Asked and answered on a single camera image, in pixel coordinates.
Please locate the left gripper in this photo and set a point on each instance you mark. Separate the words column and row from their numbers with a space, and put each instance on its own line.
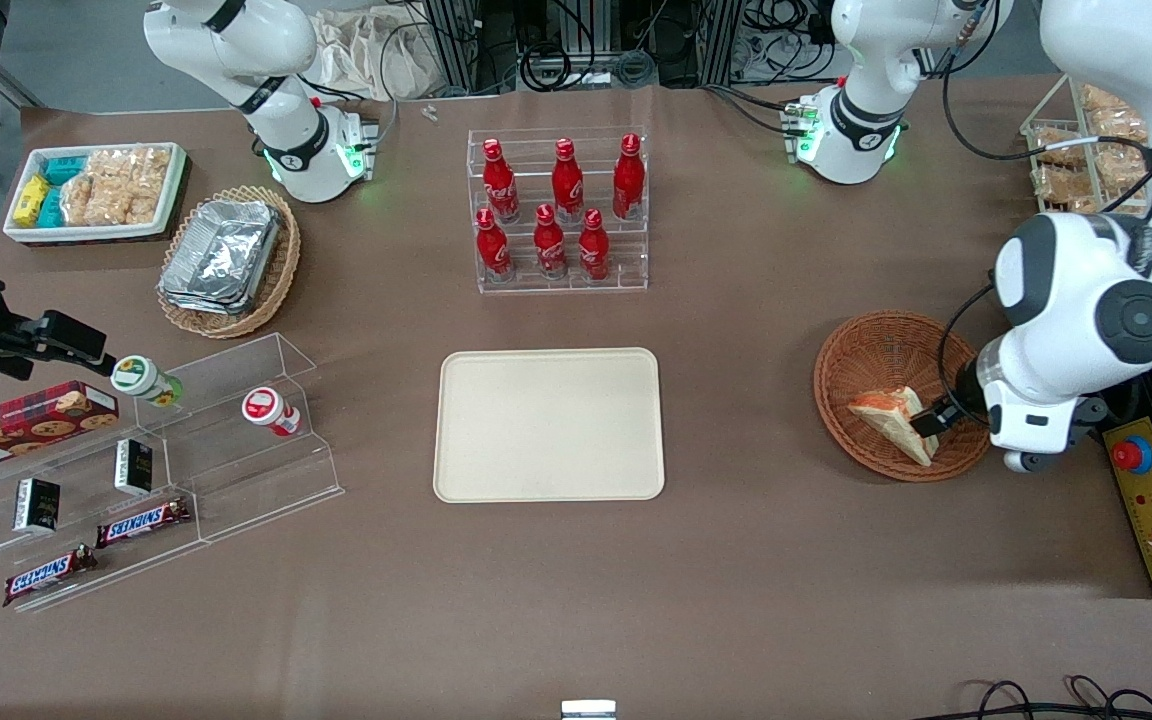
column 963, row 387

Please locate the triangular sandwich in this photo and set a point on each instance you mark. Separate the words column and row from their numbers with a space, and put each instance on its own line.
column 896, row 420

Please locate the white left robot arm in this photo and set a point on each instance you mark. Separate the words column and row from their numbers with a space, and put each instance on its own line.
column 1066, row 290

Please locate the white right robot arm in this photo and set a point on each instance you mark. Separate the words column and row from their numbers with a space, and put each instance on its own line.
column 286, row 120

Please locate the brown wicker basket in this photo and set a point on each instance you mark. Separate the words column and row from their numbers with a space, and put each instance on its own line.
column 866, row 350

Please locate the white rectangular snack tray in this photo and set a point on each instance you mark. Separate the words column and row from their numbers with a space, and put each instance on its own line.
column 26, row 232

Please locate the light oval wicker basket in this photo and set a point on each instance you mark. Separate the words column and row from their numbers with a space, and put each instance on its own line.
column 281, row 270

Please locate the beige plastic tray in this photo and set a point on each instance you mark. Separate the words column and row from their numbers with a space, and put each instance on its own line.
column 548, row 425

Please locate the green-lidded white cup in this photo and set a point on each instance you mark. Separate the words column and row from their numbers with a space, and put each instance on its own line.
column 141, row 378

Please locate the red tartan cookie box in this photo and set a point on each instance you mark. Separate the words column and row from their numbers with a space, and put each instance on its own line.
column 26, row 425

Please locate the teal snack pack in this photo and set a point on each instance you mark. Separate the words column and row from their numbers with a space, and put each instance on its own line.
column 64, row 168
column 51, row 208

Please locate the small black box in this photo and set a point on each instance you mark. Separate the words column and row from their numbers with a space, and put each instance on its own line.
column 37, row 505
column 134, row 467

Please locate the yellow snack pack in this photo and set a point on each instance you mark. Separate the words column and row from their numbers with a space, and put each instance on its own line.
column 31, row 200

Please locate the bagged rice crackers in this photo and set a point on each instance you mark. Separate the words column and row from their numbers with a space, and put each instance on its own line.
column 116, row 185

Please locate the stack of foil containers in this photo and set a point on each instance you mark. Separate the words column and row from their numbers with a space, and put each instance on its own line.
column 221, row 255

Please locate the snickers chocolate bar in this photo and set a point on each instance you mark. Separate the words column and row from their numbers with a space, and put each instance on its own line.
column 143, row 522
column 48, row 575

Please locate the red-lidded white cup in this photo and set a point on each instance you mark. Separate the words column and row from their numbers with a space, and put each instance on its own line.
column 268, row 410

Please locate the clear acrylic stepped shelf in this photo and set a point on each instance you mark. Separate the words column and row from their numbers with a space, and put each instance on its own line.
column 256, row 470

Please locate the bagged fried snack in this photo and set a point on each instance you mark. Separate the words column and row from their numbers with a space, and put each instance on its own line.
column 1064, row 183
column 1084, row 204
column 1101, row 98
column 1058, row 148
column 1116, row 126
column 1121, row 168

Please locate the red cola bottle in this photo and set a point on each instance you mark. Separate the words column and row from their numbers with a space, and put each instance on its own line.
column 628, row 180
column 500, row 185
column 492, row 248
column 593, row 248
column 567, row 185
column 550, row 245

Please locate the clear acrylic bottle rack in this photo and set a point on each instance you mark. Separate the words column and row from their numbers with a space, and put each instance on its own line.
column 561, row 285

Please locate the crumpled paper bags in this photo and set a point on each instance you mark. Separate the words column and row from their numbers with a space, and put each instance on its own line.
column 376, row 55

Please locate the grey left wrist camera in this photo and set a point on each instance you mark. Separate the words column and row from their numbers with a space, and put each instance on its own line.
column 1026, row 462

